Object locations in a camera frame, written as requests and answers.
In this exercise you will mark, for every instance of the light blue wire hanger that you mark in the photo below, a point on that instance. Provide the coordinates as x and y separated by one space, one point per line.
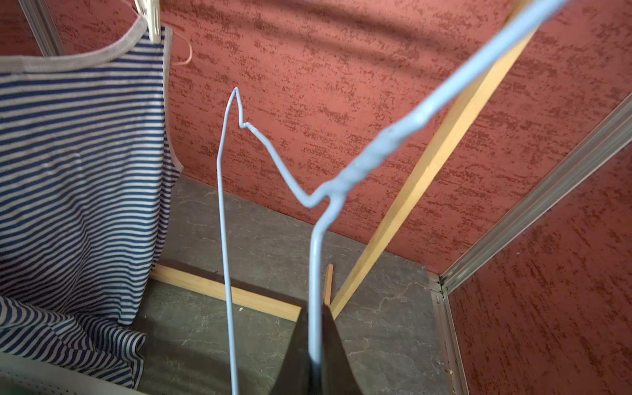
316 362

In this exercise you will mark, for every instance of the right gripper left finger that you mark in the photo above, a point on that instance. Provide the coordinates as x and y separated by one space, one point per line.
295 375

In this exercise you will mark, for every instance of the striped tank top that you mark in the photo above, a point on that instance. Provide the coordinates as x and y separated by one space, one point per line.
87 172

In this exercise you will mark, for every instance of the pink wire hanger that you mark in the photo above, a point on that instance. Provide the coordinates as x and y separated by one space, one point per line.
182 51

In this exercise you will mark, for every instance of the white clothespin top striped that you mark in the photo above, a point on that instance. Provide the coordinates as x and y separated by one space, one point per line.
150 10

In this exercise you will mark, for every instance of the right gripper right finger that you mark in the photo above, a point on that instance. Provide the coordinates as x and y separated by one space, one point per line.
336 376

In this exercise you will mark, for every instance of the white plastic laundry basket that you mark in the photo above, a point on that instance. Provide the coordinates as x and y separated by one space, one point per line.
24 376

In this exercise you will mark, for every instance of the wooden clothes rack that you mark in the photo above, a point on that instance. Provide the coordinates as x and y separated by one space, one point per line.
424 168

